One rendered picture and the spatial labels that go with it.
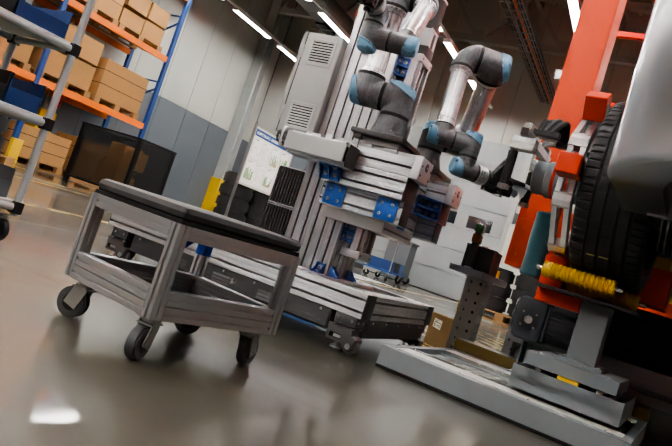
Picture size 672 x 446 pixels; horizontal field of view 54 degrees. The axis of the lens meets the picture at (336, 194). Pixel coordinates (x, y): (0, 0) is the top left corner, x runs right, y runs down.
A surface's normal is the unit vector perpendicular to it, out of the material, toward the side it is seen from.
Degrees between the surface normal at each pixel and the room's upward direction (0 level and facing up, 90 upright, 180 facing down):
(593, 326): 90
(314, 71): 90
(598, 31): 90
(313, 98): 90
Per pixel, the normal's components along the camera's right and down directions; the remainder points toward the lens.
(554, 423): -0.47, -0.22
